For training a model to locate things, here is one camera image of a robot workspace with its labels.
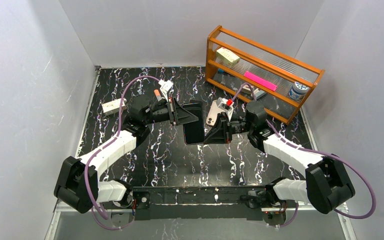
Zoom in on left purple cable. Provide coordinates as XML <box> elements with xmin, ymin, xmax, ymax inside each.
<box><xmin>83</xmin><ymin>75</ymin><xmax>161</xmax><ymax>231</ymax></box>

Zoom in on beige small stapler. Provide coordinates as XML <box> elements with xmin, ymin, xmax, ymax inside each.
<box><xmin>241</xmin><ymin>85</ymin><xmax>251</xmax><ymax>95</ymax></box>

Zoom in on cream cardboard box on shelf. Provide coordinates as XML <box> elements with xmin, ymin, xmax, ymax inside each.
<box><xmin>215</xmin><ymin>47</ymin><xmax>241</xmax><ymax>67</ymax></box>

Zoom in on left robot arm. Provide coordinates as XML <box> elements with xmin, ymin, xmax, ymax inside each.
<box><xmin>53</xmin><ymin>95</ymin><xmax>205</xmax><ymax>214</ymax></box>

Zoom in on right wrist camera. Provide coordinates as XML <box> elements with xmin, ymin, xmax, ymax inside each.
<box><xmin>217</xmin><ymin>98</ymin><xmax>234</xmax><ymax>120</ymax></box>

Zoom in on blue white round jar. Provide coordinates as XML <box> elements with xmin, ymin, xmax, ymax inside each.
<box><xmin>288</xmin><ymin>82</ymin><xmax>310</xmax><ymax>101</ymax></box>

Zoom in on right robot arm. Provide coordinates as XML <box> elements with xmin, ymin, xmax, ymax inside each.
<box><xmin>217</xmin><ymin>99</ymin><xmax>356</xmax><ymax>214</ymax></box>

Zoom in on pink flat case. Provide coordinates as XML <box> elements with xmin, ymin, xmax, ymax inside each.
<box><xmin>243</xmin><ymin>71</ymin><xmax>277</xmax><ymax>92</ymax></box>

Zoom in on light blue stapler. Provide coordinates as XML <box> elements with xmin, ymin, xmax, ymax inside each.
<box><xmin>253</xmin><ymin>89</ymin><xmax>267</xmax><ymax>100</ymax></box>

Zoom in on orange grey highlighter marker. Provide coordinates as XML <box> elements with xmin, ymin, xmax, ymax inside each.
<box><xmin>153</xmin><ymin>89</ymin><xmax>163</xmax><ymax>102</ymax></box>

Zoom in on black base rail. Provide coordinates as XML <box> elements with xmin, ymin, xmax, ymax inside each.
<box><xmin>100</xmin><ymin>187</ymin><xmax>287</xmax><ymax>221</ymax></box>

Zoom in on white box on table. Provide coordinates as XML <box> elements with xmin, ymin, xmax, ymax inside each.
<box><xmin>101</xmin><ymin>98</ymin><xmax>127</xmax><ymax>116</ymax></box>

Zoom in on orange wooden shelf rack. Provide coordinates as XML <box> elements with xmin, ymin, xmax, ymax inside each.
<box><xmin>205</xmin><ymin>25</ymin><xmax>325</xmax><ymax>124</ymax></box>

